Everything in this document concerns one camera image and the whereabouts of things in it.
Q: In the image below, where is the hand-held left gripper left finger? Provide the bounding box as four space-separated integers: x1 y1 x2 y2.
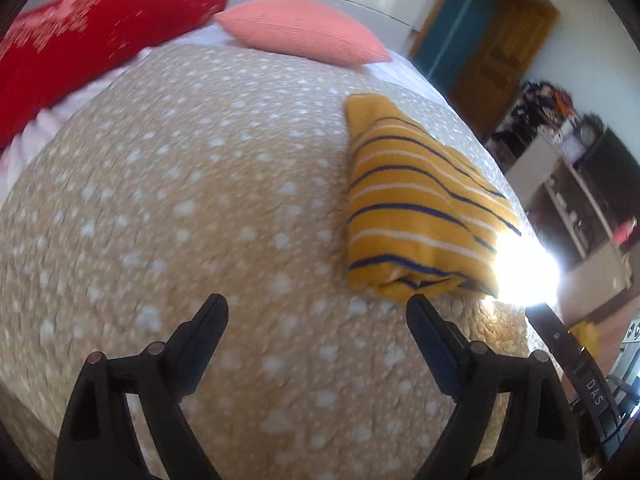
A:
52 292 230 480

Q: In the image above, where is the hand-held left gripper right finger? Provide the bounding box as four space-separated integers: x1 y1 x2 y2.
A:
406 294 584 480

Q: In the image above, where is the yellow striped knit sweater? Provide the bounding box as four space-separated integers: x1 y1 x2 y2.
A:
342 92 523 306

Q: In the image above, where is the white open shelf unit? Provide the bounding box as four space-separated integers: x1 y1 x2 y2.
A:
505 135 634 312

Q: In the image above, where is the beige spotted blanket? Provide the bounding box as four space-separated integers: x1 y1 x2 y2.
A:
0 42 531 480

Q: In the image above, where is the black flat television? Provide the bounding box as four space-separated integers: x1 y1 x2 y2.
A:
575 127 640 242

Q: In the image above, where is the shoe rack with shoes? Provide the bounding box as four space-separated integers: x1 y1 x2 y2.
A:
487 80 581 171

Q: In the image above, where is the dark ornate mantel clock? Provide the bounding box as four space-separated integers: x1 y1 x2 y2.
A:
575 115 607 147

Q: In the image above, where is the brown wooden door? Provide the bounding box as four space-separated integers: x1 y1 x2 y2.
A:
450 0 559 137

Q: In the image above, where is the teal curtain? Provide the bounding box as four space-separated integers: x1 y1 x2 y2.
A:
412 0 503 92

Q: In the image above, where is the red patterned pillow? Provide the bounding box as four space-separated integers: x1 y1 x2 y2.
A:
0 0 230 151

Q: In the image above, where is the pink knit pillow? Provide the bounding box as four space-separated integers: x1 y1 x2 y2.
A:
212 0 393 67

